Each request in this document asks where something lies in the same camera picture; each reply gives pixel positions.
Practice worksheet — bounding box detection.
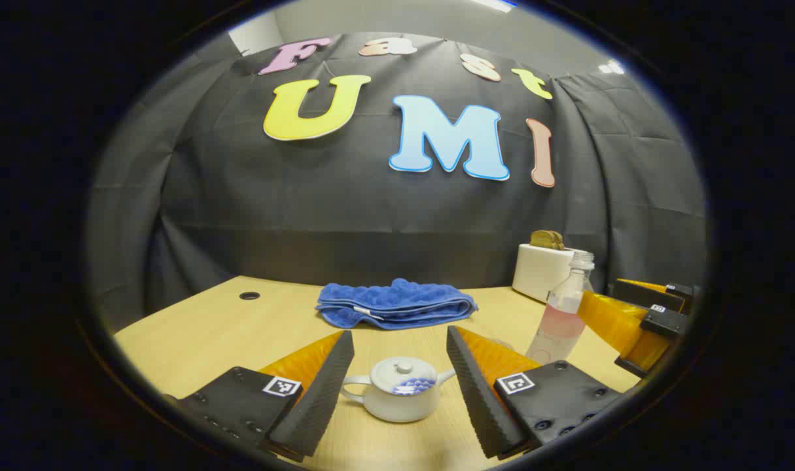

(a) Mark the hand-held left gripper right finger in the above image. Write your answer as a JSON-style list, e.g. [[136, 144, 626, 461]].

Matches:
[[446, 325, 624, 461]]

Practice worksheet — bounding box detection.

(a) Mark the white toaster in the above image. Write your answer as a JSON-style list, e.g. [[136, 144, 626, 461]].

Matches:
[[512, 243, 578, 303]]

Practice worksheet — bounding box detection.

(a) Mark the clear plastic water bottle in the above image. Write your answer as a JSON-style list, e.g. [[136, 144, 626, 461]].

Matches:
[[525, 251, 595, 365]]

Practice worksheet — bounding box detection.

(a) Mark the blue folded towel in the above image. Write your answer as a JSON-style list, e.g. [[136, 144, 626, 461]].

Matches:
[[316, 278, 478, 330]]

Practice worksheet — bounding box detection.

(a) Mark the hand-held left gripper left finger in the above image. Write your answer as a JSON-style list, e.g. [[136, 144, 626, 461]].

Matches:
[[167, 330, 355, 462]]

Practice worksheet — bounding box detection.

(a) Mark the white ceramic teacup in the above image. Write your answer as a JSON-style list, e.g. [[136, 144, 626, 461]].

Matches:
[[340, 357, 457, 423]]

